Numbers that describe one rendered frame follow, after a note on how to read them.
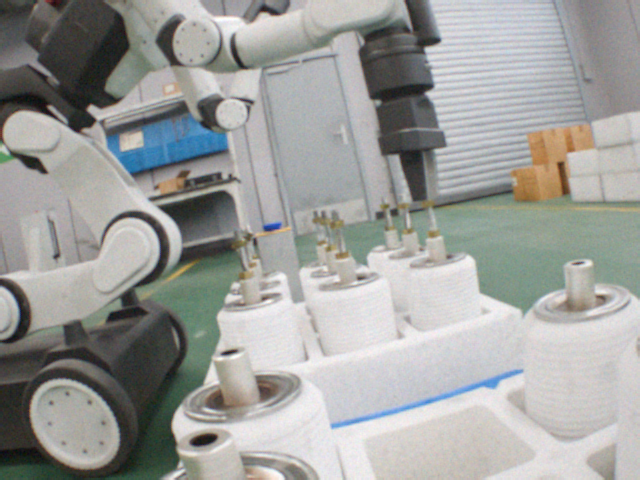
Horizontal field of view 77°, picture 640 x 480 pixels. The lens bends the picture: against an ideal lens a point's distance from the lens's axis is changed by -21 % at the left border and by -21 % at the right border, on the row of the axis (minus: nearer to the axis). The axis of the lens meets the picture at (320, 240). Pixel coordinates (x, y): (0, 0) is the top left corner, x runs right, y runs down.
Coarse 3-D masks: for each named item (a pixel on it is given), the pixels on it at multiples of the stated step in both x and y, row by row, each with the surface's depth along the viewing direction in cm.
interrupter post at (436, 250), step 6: (426, 240) 61; (432, 240) 60; (438, 240) 60; (432, 246) 61; (438, 246) 60; (432, 252) 61; (438, 252) 60; (444, 252) 61; (432, 258) 61; (438, 258) 60; (444, 258) 61
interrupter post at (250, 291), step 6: (240, 282) 59; (246, 282) 58; (252, 282) 58; (240, 288) 59; (246, 288) 58; (252, 288) 58; (258, 288) 59; (246, 294) 58; (252, 294) 58; (258, 294) 59; (246, 300) 59; (252, 300) 58; (258, 300) 59
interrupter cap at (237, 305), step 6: (264, 294) 63; (270, 294) 62; (276, 294) 61; (282, 294) 60; (234, 300) 62; (240, 300) 61; (264, 300) 60; (270, 300) 58; (276, 300) 57; (228, 306) 59; (234, 306) 58; (240, 306) 57; (246, 306) 57; (252, 306) 56; (258, 306) 56; (264, 306) 56
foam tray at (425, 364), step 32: (480, 320) 56; (512, 320) 55; (320, 352) 58; (352, 352) 55; (384, 352) 54; (416, 352) 54; (448, 352) 54; (480, 352) 55; (512, 352) 55; (320, 384) 53; (352, 384) 53; (384, 384) 54; (416, 384) 54; (448, 384) 55; (352, 416) 54
